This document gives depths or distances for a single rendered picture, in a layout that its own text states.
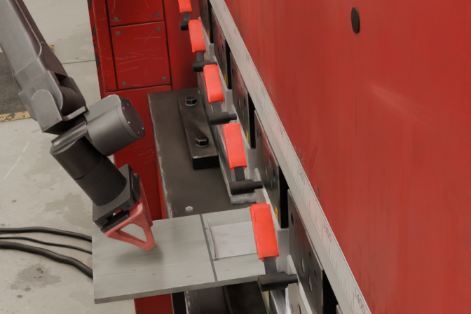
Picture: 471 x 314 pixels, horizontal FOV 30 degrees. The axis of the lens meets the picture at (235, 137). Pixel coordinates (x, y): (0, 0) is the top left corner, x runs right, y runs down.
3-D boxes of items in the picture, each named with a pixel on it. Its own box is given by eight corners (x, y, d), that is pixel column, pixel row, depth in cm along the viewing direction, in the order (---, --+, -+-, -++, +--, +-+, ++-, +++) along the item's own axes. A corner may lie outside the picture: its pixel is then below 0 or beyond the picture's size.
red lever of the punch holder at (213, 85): (200, 63, 131) (209, 123, 128) (227, 60, 132) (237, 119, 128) (200, 69, 133) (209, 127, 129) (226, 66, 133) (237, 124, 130)
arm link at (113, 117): (59, 104, 130) (26, 97, 122) (123, 66, 127) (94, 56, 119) (90, 176, 127) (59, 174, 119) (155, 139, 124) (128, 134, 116)
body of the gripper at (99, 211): (135, 170, 131) (105, 135, 128) (138, 207, 122) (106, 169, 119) (99, 193, 132) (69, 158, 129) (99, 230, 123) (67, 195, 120)
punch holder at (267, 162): (256, 217, 120) (251, 108, 112) (317, 209, 121) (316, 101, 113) (280, 284, 107) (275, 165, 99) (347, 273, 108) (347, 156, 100)
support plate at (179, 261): (92, 233, 139) (91, 228, 138) (256, 212, 142) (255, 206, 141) (94, 304, 123) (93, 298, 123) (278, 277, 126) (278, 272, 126)
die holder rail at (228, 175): (198, 95, 209) (195, 59, 205) (223, 92, 210) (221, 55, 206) (231, 205, 166) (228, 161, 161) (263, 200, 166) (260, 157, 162)
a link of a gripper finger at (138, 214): (168, 217, 132) (132, 174, 128) (172, 244, 126) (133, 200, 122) (131, 240, 133) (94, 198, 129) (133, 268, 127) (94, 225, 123)
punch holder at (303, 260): (288, 310, 102) (284, 188, 94) (359, 298, 103) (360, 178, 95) (319, 402, 89) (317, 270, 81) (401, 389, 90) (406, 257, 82)
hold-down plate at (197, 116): (177, 107, 204) (176, 95, 203) (200, 104, 205) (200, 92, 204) (193, 169, 178) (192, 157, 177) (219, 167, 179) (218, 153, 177)
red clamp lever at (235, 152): (219, 122, 114) (231, 193, 110) (251, 118, 114) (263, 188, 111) (219, 127, 115) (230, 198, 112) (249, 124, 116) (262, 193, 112)
